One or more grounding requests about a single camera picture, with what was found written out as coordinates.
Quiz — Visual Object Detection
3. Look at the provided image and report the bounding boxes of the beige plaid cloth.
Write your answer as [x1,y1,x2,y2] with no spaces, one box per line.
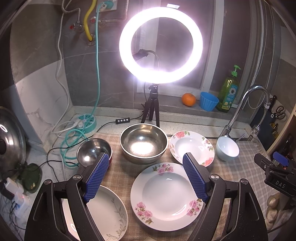
[96,133,277,240]

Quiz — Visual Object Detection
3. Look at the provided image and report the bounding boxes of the white plate olive leaf pattern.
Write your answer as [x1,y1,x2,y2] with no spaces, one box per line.
[62,185,129,241]

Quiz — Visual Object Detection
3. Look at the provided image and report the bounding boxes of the large stainless steel bowl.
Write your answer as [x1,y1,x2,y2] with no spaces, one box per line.
[120,123,169,165]

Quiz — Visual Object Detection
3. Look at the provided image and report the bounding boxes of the chrome kitchen faucet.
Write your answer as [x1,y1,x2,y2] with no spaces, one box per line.
[219,85,270,138]

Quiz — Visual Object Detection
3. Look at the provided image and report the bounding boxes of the white ring light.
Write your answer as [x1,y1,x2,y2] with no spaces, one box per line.
[119,6,203,84]

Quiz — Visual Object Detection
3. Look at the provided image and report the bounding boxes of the black inline light controller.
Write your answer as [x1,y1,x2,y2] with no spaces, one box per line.
[115,118,130,125]

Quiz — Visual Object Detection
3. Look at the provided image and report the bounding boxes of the white power cable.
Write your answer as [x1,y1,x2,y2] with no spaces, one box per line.
[51,11,82,135]

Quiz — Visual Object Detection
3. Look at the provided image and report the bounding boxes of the black scissors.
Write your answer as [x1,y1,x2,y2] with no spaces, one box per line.
[271,105,286,120]

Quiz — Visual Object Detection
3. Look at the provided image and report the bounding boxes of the teal round power strip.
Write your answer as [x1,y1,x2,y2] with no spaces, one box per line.
[74,114,97,133]

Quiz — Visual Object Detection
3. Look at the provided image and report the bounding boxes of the green dish soap bottle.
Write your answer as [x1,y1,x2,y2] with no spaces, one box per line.
[216,65,241,113]

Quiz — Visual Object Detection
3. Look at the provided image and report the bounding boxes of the light blue ceramic bowl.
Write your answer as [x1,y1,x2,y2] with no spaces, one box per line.
[216,137,239,161]

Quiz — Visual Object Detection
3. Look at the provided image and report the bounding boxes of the large pink floral plate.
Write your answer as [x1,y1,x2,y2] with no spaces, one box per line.
[130,163,204,232]

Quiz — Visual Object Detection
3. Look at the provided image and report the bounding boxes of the dark green dish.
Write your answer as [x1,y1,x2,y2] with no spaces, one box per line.
[19,163,42,193]

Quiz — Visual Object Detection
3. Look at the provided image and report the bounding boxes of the teal power cord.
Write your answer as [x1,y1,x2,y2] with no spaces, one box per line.
[60,2,110,168]

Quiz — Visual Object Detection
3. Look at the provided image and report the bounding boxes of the black mini tripod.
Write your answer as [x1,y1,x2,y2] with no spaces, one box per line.
[141,84,160,127]

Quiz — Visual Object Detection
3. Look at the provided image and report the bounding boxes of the small pink floral plate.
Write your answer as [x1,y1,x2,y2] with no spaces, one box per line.
[169,131,215,167]

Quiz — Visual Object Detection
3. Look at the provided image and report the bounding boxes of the red steel-lined bowl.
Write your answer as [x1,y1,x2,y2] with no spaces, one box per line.
[77,138,112,167]

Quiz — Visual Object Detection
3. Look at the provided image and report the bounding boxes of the orange tangerine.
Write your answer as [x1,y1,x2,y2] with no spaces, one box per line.
[181,93,196,107]

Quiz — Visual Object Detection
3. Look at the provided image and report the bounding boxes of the black thin cable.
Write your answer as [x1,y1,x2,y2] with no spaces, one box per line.
[6,111,145,186]

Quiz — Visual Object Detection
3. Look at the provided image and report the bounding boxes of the steel pot lid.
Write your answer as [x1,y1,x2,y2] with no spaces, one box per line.
[0,106,26,174]

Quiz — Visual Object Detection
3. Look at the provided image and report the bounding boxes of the yellow gas hose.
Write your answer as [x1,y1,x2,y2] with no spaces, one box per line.
[83,0,98,46]

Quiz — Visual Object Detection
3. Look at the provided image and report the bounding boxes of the blue fluted cup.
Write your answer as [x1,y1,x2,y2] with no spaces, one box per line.
[200,92,219,111]

